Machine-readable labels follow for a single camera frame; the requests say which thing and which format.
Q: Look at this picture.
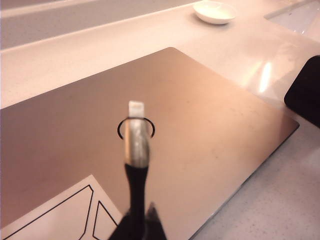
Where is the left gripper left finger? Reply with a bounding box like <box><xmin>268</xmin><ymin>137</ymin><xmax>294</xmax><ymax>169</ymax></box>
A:
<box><xmin>116</xmin><ymin>212</ymin><xmax>137</xmax><ymax>240</ymax></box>

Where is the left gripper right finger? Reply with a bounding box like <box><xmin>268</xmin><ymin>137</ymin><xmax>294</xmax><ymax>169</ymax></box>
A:
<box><xmin>146</xmin><ymin>202</ymin><xmax>168</xmax><ymax>240</ymax></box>

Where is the black charging cable silver plug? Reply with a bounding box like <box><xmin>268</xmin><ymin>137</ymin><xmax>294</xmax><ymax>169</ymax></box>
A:
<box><xmin>122</xmin><ymin>100</ymin><xmax>154</xmax><ymax>228</ymax></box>

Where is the black smartphone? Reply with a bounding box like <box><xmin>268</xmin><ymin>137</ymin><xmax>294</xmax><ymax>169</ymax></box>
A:
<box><xmin>283</xmin><ymin>55</ymin><xmax>320</xmax><ymax>128</ymax></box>

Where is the white paper label sticker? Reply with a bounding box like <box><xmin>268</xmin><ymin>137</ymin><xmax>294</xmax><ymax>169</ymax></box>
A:
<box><xmin>0</xmin><ymin>174</ymin><xmax>126</xmax><ymax>240</ymax></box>

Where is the silver closed laptop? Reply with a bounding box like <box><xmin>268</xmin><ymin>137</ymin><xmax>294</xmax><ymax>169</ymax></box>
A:
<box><xmin>0</xmin><ymin>46</ymin><xmax>300</xmax><ymax>240</ymax></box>

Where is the white shallow dish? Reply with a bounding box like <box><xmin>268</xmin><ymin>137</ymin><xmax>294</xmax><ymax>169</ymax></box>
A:
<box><xmin>192</xmin><ymin>0</ymin><xmax>238</xmax><ymax>25</ymax></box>

